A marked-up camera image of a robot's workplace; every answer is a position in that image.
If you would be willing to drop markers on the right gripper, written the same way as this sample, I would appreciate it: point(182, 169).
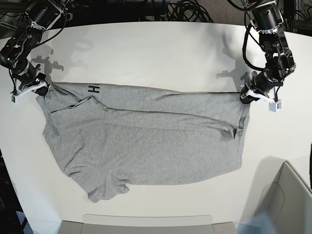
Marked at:
point(30, 78)

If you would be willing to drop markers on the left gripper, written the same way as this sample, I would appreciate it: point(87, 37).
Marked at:
point(260, 83)

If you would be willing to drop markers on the grey T-shirt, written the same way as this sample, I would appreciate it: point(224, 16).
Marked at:
point(106, 137)

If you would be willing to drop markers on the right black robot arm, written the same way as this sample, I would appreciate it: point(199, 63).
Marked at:
point(40, 16)

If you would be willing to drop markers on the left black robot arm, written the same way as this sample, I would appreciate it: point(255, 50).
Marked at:
point(267, 21)

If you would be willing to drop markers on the grey plastic bin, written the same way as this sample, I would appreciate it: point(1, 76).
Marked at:
point(288, 202)

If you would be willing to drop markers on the blue cloth at bottom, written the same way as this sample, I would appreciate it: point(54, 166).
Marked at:
point(259, 224)

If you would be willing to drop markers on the grey tray at table edge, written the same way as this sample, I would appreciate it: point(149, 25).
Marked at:
point(104, 224)

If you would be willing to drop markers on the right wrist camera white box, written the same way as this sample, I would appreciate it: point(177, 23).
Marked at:
point(15, 99)

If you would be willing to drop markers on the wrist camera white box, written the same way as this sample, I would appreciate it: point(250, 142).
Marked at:
point(274, 106)
point(15, 99)

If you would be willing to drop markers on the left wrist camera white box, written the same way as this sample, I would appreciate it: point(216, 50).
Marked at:
point(274, 106)

